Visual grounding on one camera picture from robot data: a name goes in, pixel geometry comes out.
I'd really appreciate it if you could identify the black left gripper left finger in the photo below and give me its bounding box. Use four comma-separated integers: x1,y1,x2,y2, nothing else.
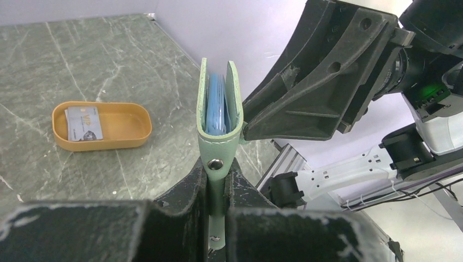
1,160,207,261

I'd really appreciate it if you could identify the yellow oval tray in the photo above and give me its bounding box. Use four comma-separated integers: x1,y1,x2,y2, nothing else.
51,101,152,152

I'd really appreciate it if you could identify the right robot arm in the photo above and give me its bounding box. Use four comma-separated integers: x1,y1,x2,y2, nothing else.
243,1,462,207

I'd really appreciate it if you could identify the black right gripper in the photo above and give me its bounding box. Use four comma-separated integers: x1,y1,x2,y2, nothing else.
243,1,416,141

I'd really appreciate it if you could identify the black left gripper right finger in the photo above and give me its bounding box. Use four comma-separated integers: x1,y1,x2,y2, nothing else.
224,158,404,262

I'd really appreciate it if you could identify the silver VIP card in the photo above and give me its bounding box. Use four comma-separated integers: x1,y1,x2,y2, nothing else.
64,106,103,142

